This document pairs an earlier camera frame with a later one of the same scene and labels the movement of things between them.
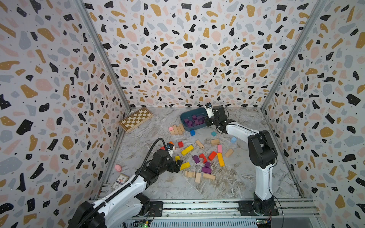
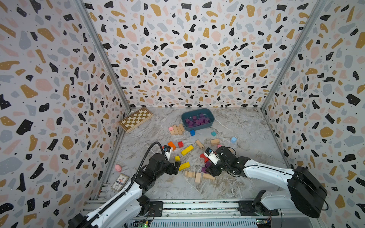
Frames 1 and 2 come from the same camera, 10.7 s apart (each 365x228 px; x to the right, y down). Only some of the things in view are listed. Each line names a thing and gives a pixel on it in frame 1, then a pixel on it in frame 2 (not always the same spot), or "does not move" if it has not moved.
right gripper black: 206,121 -> 211,168
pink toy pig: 118,167 does not move
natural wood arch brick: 190,174 does not move
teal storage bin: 194,118 does not move
